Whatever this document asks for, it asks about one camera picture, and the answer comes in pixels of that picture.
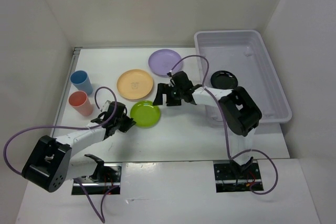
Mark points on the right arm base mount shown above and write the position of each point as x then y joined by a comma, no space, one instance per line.
231,177

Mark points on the red cup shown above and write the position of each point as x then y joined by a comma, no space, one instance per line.
80,102

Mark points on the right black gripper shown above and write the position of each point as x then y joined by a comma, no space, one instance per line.
164,88

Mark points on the green plate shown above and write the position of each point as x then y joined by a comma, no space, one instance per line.
145,114

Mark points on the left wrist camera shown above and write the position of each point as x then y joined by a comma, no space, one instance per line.
105,107

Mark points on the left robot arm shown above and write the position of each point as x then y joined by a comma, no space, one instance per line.
50,163

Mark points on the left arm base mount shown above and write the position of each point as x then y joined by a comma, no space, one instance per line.
105,176

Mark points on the orange plate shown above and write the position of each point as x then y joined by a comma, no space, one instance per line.
135,84

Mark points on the purple plate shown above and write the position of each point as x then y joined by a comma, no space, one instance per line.
162,61

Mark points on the blue cup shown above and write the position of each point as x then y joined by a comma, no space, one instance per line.
81,81

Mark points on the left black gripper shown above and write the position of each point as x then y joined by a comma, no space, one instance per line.
129,123

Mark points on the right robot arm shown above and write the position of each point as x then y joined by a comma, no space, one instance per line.
239,113

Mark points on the black plate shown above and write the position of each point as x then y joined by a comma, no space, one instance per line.
223,80

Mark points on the clear plastic bin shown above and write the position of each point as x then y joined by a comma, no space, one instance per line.
243,53

